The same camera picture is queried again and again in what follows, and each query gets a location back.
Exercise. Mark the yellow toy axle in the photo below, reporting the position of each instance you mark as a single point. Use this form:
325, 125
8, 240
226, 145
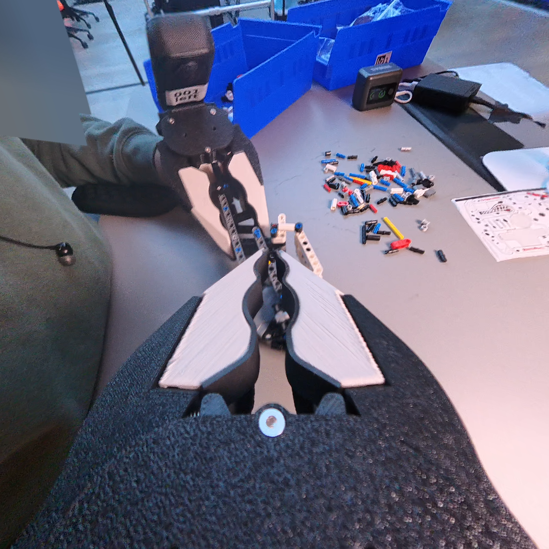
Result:
393, 228

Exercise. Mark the white sticker sheet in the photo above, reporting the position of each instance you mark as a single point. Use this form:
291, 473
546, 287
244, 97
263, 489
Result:
502, 227

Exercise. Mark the white flat pad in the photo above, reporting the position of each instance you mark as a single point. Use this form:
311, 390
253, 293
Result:
506, 85

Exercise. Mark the person's torso in green sweatshirt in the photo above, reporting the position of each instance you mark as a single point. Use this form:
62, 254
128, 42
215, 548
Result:
43, 321

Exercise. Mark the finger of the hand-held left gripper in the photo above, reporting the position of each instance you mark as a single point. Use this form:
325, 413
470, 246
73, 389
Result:
251, 176
199, 193

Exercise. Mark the blue plastic bin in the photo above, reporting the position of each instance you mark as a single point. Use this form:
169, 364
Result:
274, 81
386, 43

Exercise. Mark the grey desk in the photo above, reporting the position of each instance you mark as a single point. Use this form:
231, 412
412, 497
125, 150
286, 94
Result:
429, 321

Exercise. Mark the white book stand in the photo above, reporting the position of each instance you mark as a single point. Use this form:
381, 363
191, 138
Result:
514, 169

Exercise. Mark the black box device with display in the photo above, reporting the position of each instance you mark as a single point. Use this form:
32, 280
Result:
377, 88

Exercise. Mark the red toy beam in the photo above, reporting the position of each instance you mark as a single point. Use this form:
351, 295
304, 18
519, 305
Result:
401, 244

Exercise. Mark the clear plastic bag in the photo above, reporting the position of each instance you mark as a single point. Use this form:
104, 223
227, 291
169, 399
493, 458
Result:
373, 13

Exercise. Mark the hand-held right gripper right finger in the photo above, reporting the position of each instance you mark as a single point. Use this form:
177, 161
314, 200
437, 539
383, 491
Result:
330, 339

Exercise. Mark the pile of small toy pieces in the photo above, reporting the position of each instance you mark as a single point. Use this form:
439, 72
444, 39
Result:
386, 180

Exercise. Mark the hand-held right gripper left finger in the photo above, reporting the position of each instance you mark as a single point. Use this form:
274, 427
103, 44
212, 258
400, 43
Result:
206, 343

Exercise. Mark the toy truck chassis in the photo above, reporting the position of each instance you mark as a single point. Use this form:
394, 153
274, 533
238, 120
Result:
309, 253

